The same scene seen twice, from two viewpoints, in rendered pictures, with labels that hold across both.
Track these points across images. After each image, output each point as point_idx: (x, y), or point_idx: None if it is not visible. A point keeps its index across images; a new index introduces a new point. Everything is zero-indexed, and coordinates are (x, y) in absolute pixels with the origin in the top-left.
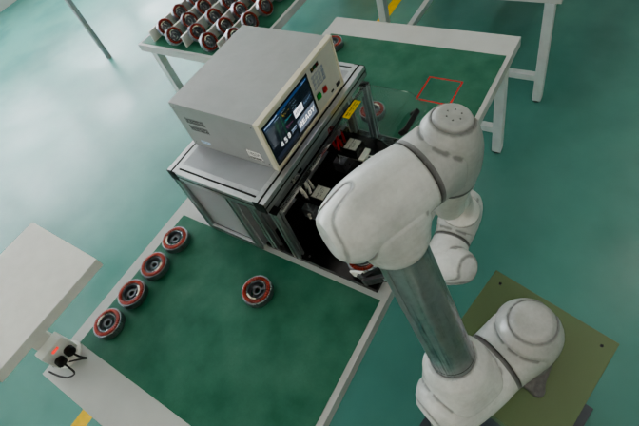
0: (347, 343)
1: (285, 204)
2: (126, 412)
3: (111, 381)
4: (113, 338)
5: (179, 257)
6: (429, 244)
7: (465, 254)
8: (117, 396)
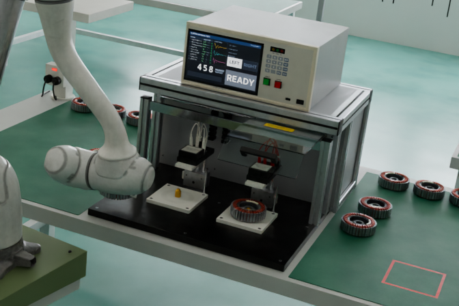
0: (35, 197)
1: (156, 106)
2: (5, 117)
3: (33, 111)
4: (72, 110)
5: (150, 130)
6: (4, 2)
7: (65, 150)
8: (20, 113)
